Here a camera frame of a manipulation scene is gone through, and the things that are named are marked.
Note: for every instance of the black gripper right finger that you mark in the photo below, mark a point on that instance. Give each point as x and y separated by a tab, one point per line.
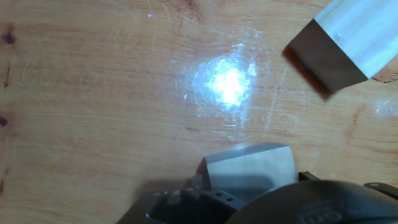
308	176

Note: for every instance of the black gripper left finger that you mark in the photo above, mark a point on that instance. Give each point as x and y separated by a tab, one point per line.
199	202

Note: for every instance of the light wooden cube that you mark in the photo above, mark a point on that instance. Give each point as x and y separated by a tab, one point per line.
252	168
351	40

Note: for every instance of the glossy brown wooden board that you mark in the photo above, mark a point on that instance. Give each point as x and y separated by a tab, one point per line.
93	109

